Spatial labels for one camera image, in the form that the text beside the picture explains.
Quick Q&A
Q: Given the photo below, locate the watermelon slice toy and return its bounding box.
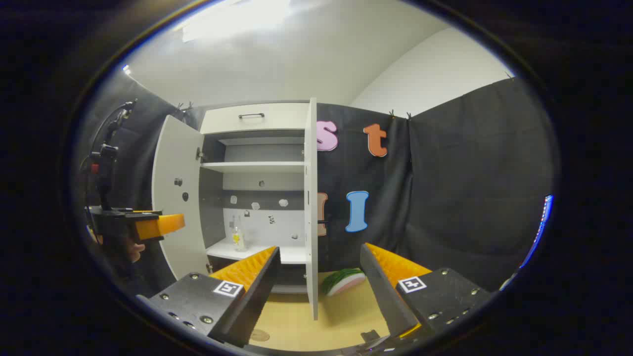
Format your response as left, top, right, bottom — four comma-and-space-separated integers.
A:
321, 268, 366, 297

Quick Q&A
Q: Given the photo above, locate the white cabinet drawer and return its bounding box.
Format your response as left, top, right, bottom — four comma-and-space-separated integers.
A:
199, 102, 311, 135

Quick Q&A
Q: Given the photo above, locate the clear glass bottle yellow label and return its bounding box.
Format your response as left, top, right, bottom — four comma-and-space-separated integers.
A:
232, 215, 248, 253

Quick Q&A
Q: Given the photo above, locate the white cabinet door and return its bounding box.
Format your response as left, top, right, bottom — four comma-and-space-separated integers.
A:
151, 115, 211, 281
303, 97, 319, 321

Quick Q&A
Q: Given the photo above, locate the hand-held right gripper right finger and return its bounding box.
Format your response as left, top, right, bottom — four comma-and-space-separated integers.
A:
360, 242, 493, 339

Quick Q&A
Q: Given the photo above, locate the white and grey cabinet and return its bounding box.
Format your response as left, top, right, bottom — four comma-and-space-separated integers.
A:
151, 97, 319, 321

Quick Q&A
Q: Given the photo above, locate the black backdrop cloth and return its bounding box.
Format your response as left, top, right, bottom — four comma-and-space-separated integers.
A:
74, 74, 554, 292

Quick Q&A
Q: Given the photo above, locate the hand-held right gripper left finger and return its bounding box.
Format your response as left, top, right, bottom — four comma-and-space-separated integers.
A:
136, 246, 281, 348

